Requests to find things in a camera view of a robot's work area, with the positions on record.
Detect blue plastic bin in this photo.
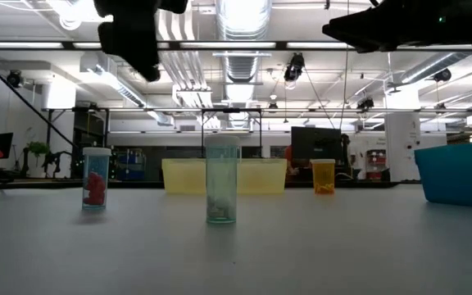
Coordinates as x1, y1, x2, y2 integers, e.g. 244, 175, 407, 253
414, 138, 472, 211

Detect tall green pill bottle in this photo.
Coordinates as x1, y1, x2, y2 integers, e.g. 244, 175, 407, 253
204, 134, 242, 225

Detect black diagonal cable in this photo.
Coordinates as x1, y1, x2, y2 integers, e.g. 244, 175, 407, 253
0, 49, 79, 151

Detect black ceiling camera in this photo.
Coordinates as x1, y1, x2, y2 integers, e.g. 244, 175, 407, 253
433, 68, 452, 83
5, 70, 24, 89

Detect blue storage crates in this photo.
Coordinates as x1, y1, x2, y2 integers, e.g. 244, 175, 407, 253
115, 149, 147, 181

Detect long light bar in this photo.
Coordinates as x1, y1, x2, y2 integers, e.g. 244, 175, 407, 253
0, 40, 472, 52

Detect blue bottle with red pills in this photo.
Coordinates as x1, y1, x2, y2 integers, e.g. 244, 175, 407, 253
82, 147, 112, 212

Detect person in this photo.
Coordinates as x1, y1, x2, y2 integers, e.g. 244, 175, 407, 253
284, 145, 301, 177
340, 133, 352, 181

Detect red bin shelf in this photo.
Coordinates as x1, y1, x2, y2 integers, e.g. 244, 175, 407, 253
365, 149, 387, 180

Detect yellow plastic bin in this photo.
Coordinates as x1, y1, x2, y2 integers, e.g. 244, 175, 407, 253
161, 158, 288, 195

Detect black cabinet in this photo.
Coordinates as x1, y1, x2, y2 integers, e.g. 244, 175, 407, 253
71, 108, 110, 179

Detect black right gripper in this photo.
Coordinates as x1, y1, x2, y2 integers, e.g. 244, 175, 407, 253
322, 0, 472, 53

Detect silver ribbed ceiling duct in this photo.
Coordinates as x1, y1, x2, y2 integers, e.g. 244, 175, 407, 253
215, 0, 272, 83

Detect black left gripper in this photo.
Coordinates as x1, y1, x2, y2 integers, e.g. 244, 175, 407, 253
93, 0, 188, 83

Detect green potted plant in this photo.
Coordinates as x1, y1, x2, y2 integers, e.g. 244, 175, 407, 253
26, 141, 51, 159

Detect white pillar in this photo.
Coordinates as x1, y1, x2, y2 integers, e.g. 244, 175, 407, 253
385, 88, 421, 181

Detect black hanging camera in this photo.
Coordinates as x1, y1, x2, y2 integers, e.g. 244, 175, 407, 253
284, 52, 306, 83

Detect orange pill bottle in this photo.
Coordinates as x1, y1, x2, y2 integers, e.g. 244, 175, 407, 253
310, 158, 337, 195

